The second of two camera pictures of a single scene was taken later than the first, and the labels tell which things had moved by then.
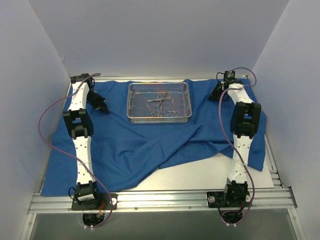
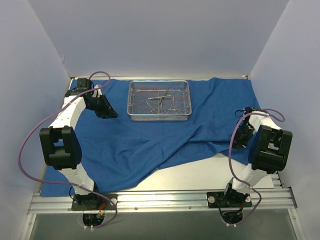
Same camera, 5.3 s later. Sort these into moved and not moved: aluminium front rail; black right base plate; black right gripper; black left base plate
Moved: black right gripper
Not moved: aluminium front rail; black right base plate; black left base plate
